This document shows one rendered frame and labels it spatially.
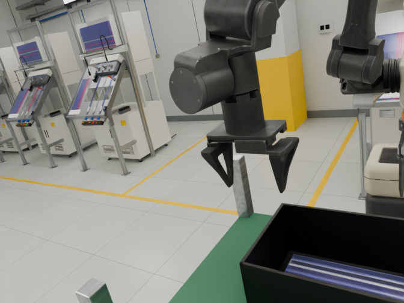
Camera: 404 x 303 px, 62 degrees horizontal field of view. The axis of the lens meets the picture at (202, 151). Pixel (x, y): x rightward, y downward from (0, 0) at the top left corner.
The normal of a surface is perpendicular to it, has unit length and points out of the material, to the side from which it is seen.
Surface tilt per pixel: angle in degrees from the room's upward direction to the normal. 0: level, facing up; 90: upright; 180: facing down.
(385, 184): 90
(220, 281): 0
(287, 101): 90
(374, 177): 90
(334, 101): 90
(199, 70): 104
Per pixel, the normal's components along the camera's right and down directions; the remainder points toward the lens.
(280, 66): -0.53, 0.39
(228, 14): -0.68, 0.26
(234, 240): -0.20, -0.92
